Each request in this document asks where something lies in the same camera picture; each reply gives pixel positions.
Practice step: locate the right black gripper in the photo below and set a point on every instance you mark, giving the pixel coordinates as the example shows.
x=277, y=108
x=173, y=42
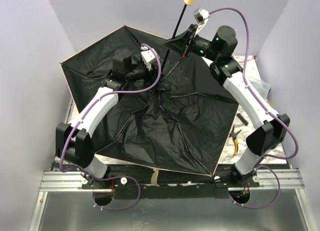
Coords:
x=189, y=40

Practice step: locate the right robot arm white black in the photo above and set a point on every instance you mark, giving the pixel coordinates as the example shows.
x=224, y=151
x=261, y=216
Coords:
x=269, y=125

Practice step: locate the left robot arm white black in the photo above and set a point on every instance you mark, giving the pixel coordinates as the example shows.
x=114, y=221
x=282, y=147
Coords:
x=74, y=139

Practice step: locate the black hex key holder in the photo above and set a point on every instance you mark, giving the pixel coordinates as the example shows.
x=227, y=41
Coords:
x=242, y=119

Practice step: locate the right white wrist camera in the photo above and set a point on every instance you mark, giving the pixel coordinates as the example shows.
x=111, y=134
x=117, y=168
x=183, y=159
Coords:
x=201, y=16

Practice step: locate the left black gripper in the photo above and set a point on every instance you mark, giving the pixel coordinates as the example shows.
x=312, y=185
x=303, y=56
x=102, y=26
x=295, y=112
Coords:
x=152, y=74

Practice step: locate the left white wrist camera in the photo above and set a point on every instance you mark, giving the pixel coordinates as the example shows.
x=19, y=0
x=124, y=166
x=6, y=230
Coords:
x=148, y=56

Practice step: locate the clear plastic screw box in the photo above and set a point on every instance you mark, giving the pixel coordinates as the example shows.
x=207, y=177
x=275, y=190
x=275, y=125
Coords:
x=262, y=87

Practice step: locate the beige folding umbrella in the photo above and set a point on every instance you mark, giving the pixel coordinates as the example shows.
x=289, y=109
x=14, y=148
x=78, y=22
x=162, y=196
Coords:
x=181, y=124

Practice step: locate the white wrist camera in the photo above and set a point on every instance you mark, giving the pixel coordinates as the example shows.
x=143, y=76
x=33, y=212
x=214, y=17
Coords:
x=201, y=16
x=148, y=56

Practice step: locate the aluminium rail frame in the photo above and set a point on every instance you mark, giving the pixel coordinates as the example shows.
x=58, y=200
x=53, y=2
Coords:
x=278, y=204

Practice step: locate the yellow handled pliers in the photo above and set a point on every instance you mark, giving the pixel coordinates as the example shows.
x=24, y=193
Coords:
x=234, y=135

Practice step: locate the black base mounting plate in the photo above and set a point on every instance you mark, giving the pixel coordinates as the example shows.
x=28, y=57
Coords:
x=133, y=181

